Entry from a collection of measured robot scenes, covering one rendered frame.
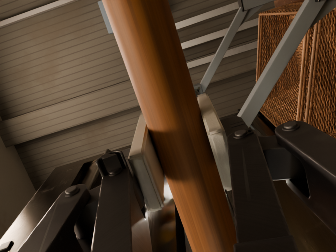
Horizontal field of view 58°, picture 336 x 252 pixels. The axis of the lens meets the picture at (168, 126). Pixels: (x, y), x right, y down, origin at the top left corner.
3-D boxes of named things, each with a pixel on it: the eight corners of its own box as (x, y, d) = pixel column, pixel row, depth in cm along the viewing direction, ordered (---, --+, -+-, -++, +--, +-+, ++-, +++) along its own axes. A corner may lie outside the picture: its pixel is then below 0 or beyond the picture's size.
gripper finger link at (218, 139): (207, 134, 13) (224, 129, 13) (195, 95, 19) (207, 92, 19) (225, 193, 14) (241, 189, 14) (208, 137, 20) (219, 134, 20)
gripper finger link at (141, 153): (164, 210, 14) (149, 214, 14) (164, 150, 21) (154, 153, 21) (143, 153, 13) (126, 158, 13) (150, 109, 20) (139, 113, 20)
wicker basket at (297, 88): (369, 128, 113) (295, 149, 116) (304, 93, 166) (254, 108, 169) (354, -7, 98) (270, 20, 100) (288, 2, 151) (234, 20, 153)
